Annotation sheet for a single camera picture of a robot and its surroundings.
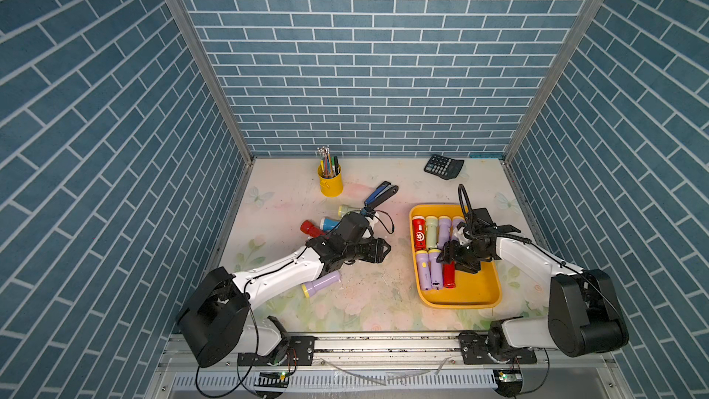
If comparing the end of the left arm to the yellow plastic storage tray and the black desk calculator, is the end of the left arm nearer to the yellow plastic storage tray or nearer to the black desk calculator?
the yellow plastic storage tray

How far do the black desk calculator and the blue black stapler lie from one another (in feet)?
0.62

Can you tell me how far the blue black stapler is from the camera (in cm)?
106

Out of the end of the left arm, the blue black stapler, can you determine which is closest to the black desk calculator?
the blue black stapler
